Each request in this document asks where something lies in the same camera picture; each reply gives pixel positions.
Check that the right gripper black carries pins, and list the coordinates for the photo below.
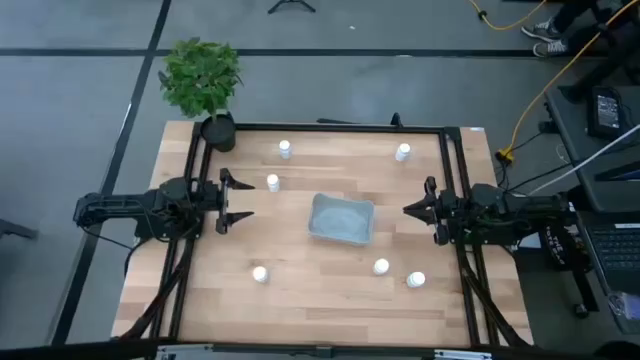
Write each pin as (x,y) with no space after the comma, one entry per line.
(452,210)

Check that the black stand foot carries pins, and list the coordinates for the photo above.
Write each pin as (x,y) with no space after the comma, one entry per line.
(15,229)

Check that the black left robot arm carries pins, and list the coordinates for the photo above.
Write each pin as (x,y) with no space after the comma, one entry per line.
(115,205)

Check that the black tripod legs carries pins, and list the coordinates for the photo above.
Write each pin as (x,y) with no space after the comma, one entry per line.
(292,1)

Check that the green plant in black pot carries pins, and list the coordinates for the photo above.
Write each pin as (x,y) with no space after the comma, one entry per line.
(200,75)

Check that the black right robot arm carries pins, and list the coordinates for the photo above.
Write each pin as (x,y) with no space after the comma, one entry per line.
(525,207)

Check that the black aluminium table frame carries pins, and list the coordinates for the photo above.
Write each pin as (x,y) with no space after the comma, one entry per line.
(325,127)

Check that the grey plastic basket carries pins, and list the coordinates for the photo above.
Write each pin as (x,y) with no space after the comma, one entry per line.
(340,220)

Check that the person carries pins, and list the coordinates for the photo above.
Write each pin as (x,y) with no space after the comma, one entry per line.
(570,15)

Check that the dark office desk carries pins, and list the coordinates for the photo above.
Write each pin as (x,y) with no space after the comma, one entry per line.
(575,145)

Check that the person's grey sneaker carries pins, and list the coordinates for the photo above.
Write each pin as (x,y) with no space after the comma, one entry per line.
(552,48)
(542,31)

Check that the white pill bottle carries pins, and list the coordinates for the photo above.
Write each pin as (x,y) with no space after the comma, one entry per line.
(273,182)
(381,266)
(403,151)
(285,148)
(416,279)
(260,274)

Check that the dark laptop with keyboard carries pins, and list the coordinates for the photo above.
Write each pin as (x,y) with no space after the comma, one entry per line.
(617,250)

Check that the black box white lettering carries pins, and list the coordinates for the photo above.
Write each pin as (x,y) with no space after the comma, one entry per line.
(557,250)

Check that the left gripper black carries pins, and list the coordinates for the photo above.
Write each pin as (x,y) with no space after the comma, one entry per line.
(223,200)

